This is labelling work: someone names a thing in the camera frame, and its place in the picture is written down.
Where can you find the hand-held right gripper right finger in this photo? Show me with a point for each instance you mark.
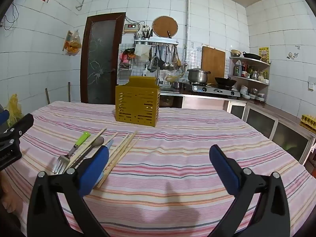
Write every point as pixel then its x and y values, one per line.
pixel 222 167

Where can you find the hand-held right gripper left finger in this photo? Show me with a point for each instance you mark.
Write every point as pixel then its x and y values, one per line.
pixel 97 167

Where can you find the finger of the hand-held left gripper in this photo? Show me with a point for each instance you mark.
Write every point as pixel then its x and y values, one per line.
pixel 23 124
pixel 3 118

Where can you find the metal spoon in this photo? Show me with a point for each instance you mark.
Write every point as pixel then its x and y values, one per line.
pixel 98 141

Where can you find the yellow slotted utensil holder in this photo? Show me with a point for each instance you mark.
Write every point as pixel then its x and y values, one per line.
pixel 137 106

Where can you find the yellow plastic bag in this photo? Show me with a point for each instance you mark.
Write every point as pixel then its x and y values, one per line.
pixel 13 108

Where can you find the wooden stick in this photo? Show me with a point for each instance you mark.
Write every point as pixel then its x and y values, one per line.
pixel 47 96
pixel 69 92

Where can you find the pink striped tablecloth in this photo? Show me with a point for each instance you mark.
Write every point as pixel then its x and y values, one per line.
pixel 172 153

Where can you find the kitchen counter cabinet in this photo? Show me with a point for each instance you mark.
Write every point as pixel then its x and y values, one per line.
pixel 261 121

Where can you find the steel gas stove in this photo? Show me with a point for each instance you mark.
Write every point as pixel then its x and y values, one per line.
pixel 212 91

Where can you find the stack of white bowls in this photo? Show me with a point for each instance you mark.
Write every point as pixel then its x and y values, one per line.
pixel 246 92

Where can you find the black wok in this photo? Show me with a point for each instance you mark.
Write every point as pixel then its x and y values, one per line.
pixel 226 81

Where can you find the plastic bag of oranges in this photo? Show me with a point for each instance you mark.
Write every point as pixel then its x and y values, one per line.
pixel 73 45

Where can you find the small metal cup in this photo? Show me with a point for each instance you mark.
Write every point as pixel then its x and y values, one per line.
pixel 177 85

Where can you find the steel cooking pot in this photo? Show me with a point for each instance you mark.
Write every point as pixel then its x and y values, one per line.
pixel 197 76

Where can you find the yellow egg carton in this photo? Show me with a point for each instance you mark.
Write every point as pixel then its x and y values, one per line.
pixel 308 120

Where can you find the large oil bottle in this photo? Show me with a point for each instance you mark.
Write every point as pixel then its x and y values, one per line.
pixel 238 70

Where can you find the row of condiment bottles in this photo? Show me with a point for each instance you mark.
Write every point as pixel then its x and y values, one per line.
pixel 254 74

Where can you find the clear glass bowl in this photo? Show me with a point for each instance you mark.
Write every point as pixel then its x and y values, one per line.
pixel 175 76

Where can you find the brown frosted glass door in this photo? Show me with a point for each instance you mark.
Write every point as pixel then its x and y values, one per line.
pixel 101 54

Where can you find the white soap bottle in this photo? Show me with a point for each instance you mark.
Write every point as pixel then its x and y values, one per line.
pixel 145 73

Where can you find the rectangular wooden cutting board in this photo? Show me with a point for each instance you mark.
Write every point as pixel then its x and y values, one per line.
pixel 213 61

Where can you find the white corner shelf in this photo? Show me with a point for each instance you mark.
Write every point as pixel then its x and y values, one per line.
pixel 249 61

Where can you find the pink hanging gloves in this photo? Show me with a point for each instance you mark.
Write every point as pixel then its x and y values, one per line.
pixel 127 56

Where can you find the metal bowl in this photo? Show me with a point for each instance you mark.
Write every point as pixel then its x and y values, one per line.
pixel 235 53

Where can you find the black frying pan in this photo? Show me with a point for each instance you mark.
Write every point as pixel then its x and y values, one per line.
pixel 251 56

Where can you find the wooden hanging spatula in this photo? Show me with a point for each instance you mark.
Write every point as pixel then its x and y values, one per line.
pixel 176 60

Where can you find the metal hanging ladle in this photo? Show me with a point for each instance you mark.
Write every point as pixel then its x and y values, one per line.
pixel 166 65

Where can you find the metal kitchen faucet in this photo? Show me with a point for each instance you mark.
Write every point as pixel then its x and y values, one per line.
pixel 154 61

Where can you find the black hanging ladle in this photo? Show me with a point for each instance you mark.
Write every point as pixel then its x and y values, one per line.
pixel 161 63

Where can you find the white hanging cloth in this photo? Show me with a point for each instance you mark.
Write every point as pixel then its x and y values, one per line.
pixel 142 51

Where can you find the beige control box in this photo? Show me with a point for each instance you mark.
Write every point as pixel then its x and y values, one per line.
pixel 130 27

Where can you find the round wooden board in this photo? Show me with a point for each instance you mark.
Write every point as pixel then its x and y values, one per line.
pixel 164 26

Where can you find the small wall calendar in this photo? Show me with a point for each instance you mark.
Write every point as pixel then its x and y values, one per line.
pixel 68 39

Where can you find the yellow wall poster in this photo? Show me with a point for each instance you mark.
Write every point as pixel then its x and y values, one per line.
pixel 264 54

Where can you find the cartoon wall stickers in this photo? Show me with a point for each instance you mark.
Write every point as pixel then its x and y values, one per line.
pixel 292 55

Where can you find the white wall socket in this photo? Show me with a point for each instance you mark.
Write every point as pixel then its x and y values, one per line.
pixel 146 28

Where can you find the grey wall pipe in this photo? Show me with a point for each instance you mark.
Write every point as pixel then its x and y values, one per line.
pixel 187 17

